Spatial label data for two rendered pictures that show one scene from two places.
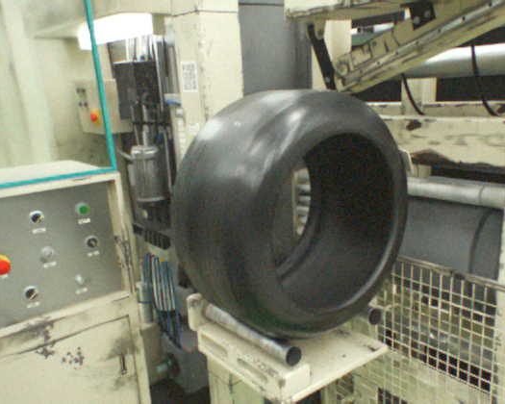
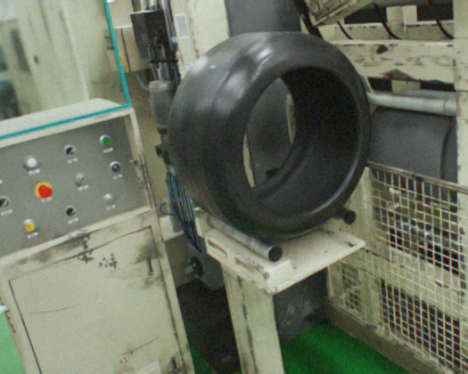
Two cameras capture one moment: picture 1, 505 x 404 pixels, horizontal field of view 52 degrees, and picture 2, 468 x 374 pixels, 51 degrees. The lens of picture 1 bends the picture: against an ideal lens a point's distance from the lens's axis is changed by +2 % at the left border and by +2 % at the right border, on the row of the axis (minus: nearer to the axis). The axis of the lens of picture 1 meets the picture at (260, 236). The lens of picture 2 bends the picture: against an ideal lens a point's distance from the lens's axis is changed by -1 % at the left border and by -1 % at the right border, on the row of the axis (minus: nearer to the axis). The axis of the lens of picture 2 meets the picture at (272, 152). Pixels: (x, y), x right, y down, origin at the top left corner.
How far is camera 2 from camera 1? 0.26 m
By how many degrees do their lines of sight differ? 4
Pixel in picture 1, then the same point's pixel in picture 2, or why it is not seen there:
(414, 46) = not seen: outside the picture
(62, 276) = (94, 197)
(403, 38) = not seen: outside the picture
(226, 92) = (213, 36)
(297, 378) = (280, 272)
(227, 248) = (207, 169)
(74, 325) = (106, 236)
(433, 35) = not seen: outside the picture
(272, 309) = (250, 216)
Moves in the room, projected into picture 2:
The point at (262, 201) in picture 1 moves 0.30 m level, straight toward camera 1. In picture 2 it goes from (232, 129) to (212, 174)
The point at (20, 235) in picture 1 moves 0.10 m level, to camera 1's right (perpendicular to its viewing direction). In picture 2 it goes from (58, 165) to (87, 161)
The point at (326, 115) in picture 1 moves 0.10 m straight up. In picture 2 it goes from (283, 55) to (278, 13)
